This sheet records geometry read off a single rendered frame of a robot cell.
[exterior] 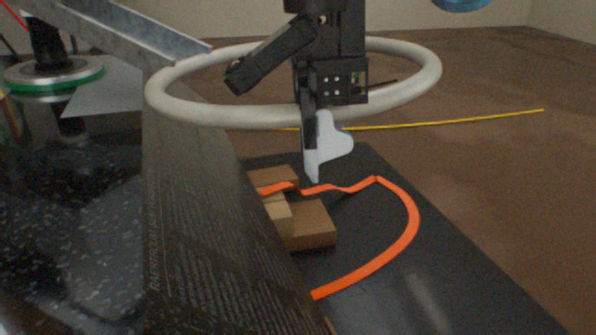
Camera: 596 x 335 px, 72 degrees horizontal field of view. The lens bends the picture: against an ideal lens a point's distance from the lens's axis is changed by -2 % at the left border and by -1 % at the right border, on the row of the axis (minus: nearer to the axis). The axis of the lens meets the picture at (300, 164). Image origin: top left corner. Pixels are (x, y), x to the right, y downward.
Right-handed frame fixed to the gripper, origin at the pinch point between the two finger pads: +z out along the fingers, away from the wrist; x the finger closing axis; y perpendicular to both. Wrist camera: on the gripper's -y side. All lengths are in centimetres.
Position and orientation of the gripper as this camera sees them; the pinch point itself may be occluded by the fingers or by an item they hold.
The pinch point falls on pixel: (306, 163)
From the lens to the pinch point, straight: 53.3
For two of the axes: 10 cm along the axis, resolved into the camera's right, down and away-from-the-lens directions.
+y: 10.0, -0.9, 0.4
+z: 0.6, 8.9, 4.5
